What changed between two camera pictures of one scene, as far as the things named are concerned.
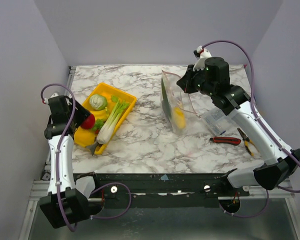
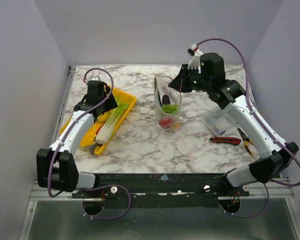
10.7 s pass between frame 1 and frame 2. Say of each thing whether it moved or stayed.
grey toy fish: stayed
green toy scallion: moved
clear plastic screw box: stayed
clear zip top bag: moved
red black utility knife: stayed
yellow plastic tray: stayed
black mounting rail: stayed
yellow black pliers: stayed
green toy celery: stayed
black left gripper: moved
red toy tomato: moved
